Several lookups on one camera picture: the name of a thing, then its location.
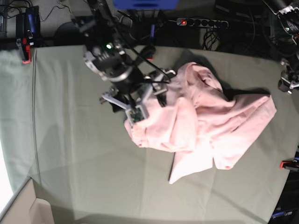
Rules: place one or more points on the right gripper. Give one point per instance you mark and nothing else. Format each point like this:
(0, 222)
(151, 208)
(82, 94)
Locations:
(155, 85)

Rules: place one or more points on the pink t-shirt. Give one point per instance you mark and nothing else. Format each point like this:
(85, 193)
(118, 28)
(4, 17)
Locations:
(200, 125)

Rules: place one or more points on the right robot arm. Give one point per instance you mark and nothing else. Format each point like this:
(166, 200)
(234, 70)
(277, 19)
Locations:
(108, 53)

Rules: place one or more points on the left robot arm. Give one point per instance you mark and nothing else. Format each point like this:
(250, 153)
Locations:
(280, 28)

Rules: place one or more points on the middle orange black clamp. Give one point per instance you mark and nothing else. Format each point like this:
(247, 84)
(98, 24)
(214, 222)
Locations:
(148, 52)

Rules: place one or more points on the orange black clamp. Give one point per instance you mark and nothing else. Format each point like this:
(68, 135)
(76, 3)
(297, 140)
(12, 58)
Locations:
(292, 165)
(24, 45)
(148, 52)

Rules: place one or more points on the black power strip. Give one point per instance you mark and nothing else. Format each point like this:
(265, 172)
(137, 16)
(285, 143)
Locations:
(202, 23)

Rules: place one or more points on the blue plastic box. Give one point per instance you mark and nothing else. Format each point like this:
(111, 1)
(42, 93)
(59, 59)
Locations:
(145, 4)

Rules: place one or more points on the green table cloth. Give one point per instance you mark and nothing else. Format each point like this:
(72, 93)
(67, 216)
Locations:
(54, 130)

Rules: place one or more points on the round black stool base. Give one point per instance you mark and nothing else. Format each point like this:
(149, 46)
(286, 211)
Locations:
(67, 35)

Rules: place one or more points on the left orange black clamp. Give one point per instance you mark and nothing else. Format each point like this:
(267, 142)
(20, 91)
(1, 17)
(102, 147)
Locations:
(24, 45)

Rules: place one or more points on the right orange black clamp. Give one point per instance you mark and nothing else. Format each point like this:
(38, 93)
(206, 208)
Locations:
(292, 165)

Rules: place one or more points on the beige cardboard box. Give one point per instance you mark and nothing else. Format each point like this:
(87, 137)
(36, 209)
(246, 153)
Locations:
(26, 208)

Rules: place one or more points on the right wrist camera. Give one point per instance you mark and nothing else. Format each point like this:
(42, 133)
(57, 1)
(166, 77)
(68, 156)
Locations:
(139, 113)

